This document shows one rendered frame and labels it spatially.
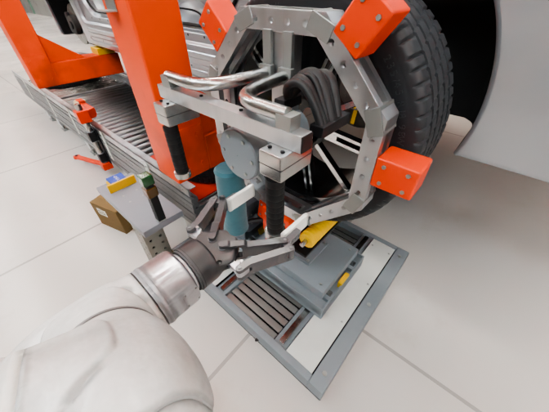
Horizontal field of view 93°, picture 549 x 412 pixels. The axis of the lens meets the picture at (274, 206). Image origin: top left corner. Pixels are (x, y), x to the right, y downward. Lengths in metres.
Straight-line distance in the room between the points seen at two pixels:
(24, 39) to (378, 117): 2.64
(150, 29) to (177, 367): 0.91
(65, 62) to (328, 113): 2.62
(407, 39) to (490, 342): 1.27
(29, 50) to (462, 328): 3.22
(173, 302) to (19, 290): 1.51
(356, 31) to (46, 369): 0.57
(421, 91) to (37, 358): 0.64
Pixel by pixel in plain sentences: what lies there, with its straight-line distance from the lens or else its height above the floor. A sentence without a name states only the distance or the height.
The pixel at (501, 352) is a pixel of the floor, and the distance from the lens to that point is 1.55.
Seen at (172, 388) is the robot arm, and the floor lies 0.97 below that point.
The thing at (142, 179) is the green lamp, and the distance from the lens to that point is 0.99.
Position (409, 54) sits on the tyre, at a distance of 0.62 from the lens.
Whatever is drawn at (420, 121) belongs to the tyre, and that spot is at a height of 0.94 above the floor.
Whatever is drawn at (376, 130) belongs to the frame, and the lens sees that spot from 0.57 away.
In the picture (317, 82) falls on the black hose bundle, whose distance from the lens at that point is 0.49.
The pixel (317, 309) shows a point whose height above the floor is 0.15.
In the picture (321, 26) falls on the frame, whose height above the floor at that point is 1.10.
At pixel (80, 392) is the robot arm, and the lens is 0.22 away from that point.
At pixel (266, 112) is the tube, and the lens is 0.45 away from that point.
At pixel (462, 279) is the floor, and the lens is 1.70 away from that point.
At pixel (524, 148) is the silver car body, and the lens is 0.99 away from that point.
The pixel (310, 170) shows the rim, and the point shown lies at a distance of 0.84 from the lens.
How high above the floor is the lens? 1.16
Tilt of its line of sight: 41 degrees down
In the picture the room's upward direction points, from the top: straight up
